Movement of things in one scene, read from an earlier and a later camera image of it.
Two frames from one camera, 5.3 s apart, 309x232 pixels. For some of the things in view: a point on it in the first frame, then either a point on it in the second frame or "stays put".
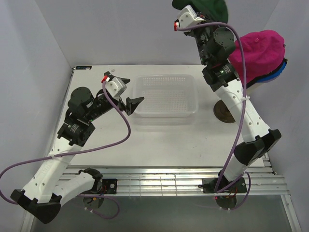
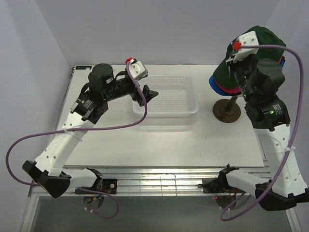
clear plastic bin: [166, 96] stays put
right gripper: [190, 32] → [251, 59]
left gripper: [131, 104] → [135, 94]
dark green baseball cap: [212, 11] → [266, 36]
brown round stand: [222, 112] stays put
